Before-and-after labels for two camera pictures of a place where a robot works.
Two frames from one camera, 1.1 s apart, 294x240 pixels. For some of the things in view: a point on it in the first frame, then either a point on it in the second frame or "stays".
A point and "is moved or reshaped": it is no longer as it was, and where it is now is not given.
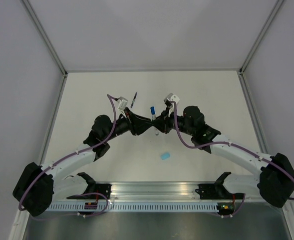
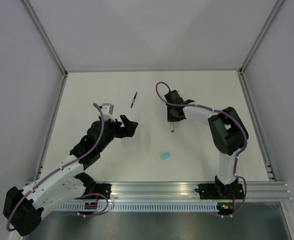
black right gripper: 162,121 -> 171,118
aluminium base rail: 233,192 stays
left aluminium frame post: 40,29 stays
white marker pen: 153,118 is moved or reshaped
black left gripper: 133,122 -> 129,129
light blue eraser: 165,156 stays
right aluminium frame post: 277,6 stays
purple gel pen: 134,99 stays
